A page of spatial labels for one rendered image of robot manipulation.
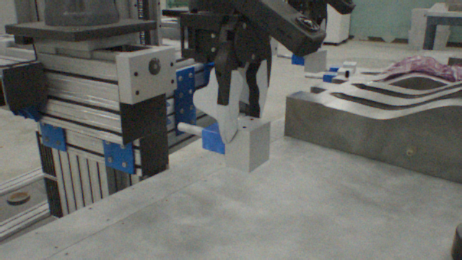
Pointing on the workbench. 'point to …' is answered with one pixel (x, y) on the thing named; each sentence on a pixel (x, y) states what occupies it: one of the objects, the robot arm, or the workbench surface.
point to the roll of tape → (457, 243)
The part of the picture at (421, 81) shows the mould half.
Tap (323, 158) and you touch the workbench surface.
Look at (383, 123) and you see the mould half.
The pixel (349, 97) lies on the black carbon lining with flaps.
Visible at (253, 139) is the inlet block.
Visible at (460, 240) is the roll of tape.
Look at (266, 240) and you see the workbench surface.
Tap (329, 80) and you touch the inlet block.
